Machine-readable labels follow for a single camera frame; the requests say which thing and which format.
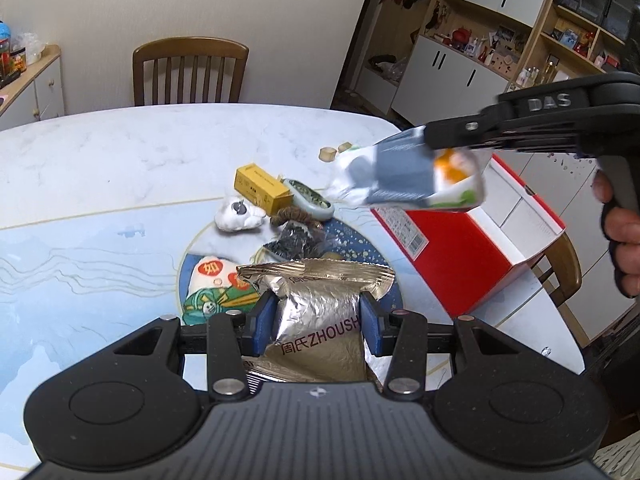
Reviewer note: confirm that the silver foil snack bag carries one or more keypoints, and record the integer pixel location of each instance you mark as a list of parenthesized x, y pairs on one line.
[(316, 332)]

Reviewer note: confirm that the pale green oval case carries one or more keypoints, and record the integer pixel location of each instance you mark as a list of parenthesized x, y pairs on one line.
[(309, 200)]

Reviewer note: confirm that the blue globe ornament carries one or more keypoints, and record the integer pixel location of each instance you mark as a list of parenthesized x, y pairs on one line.
[(5, 37)]

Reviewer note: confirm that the person's right hand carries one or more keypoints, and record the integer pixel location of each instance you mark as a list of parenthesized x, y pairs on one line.
[(621, 227)]

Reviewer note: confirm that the white blue printed pouch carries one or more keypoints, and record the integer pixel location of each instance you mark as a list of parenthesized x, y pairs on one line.
[(403, 171)]

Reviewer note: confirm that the red white cardboard box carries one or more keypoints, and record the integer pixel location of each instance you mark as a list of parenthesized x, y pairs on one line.
[(464, 257)]

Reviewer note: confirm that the yellow rectangular box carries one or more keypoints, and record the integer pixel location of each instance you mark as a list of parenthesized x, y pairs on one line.
[(262, 189)]

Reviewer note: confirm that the beige small block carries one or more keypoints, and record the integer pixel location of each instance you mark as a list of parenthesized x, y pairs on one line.
[(344, 147)]

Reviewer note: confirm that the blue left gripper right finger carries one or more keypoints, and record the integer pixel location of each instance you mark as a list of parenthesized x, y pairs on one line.
[(372, 322)]

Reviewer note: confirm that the white green embroidered sachet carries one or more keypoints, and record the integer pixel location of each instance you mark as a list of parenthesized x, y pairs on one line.
[(208, 285)]

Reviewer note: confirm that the wooden chair behind table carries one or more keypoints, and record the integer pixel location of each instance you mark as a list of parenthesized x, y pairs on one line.
[(180, 70)]

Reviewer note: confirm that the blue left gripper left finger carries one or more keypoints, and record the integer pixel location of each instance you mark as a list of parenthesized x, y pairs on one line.
[(259, 325)]

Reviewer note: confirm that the wooden chair beside box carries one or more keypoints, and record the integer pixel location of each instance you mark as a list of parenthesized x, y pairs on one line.
[(564, 266)]

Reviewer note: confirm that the white wooden wall cabinet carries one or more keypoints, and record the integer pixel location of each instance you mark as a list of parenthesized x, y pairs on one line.
[(420, 60)]

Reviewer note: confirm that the black beads plastic bag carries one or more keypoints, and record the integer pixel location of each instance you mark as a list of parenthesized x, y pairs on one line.
[(297, 241)]

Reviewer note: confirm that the low white side cabinet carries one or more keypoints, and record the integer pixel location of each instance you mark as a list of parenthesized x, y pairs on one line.
[(37, 94)]

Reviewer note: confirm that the beige small round piece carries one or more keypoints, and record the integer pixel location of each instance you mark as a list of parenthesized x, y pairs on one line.
[(327, 154)]

